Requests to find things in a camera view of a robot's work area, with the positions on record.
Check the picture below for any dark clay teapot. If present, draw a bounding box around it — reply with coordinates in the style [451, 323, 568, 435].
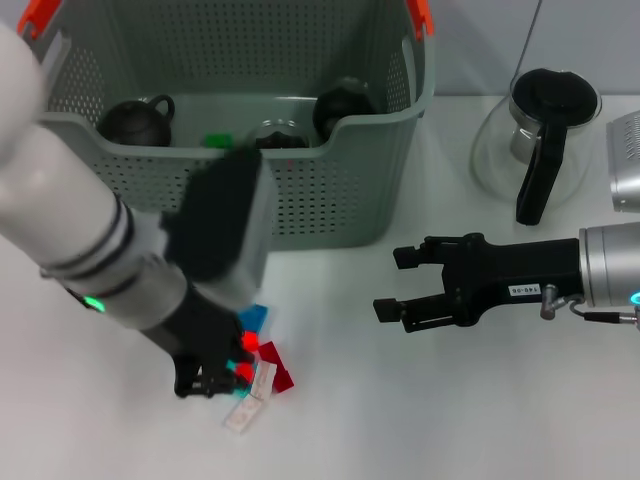
[97, 94, 176, 148]

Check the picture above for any blue square toy brick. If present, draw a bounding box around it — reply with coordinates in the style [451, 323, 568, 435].
[237, 303, 271, 334]

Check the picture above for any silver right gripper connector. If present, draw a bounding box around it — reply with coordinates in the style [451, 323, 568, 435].
[539, 284, 572, 320]

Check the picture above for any glass pitcher black lid handle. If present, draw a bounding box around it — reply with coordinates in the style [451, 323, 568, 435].
[469, 68, 604, 226]

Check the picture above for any grey-green perforated storage basket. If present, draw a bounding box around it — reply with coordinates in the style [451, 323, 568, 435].
[37, 0, 436, 251]

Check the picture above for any glass teacup black base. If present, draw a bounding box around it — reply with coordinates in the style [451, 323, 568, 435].
[254, 118, 309, 150]
[312, 74, 376, 141]

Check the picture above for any white translucent toy brick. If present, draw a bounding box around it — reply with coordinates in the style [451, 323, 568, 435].
[248, 362, 279, 401]

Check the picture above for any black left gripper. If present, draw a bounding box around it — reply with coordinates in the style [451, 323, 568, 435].
[143, 288, 257, 400]

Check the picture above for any orange basket handle grip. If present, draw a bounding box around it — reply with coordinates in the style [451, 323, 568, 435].
[405, 0, 434, 39]
[17, 0, 66, 40]

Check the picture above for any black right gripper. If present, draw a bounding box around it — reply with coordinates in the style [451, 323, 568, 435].
[373, 232, 585, 335]

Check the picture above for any grey right gripper cable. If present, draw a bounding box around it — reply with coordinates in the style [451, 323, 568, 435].
[567, 294, 640, 327]

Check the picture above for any dark red toy brick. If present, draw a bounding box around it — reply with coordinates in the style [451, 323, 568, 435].
[257, 341, 295, 394]

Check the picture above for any flat white plate brick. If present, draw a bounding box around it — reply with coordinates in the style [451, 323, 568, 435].
[222, 399, 265, 434]

